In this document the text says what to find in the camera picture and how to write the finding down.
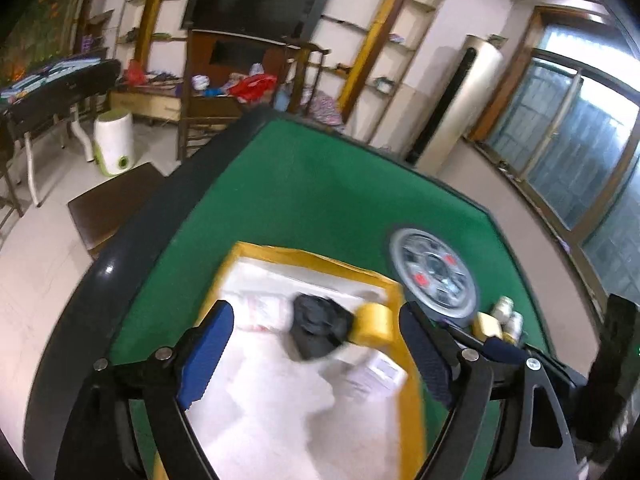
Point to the black side desk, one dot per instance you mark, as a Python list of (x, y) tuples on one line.
[(55, 92)]

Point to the round grey table dial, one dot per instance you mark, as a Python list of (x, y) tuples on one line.
[(434, 272)]

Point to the wooden television cabinet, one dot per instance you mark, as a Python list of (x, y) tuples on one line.
[(225, 85)]

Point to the yellow-rimmed white foam box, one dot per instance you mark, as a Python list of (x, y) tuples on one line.
[(280, 410)]

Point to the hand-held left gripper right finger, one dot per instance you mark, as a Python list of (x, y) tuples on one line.
[(425, 355)]

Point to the white standing air conditioner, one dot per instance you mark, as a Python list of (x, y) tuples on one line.
[(460, 105)]

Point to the black crumpled object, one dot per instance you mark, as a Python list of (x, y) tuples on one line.
[(320, 325)]

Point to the green floral wall painting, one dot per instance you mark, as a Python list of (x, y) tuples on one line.
[(35, 25)]

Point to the black flat television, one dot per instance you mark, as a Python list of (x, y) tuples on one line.
[(255, 2)]

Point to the yellow tape roll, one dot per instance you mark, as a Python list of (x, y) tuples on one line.
[(372, 324)]

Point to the red plastic bag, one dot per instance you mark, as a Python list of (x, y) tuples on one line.
[(252, 87)]

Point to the glass window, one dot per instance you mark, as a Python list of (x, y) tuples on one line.
[(575, 145)]

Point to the dark wooden chair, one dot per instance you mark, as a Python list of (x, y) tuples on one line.
[(305, 80)]

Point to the dark brown wooden stool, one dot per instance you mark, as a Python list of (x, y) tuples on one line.
[(112, 207)]

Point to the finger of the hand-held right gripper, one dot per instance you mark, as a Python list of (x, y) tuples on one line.
[(502, 349)]

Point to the cream yellow box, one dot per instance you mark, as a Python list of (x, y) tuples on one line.
[(487, 326)]

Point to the green mahjong table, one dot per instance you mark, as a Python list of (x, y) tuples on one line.
[(310, 185)]

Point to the white printed paper sheet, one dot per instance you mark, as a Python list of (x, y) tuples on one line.
[(372, 372)]

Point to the white and green appliance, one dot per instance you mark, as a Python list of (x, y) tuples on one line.
[(114, 142)]

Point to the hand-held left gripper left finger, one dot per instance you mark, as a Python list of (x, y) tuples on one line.
[(210, 355)]

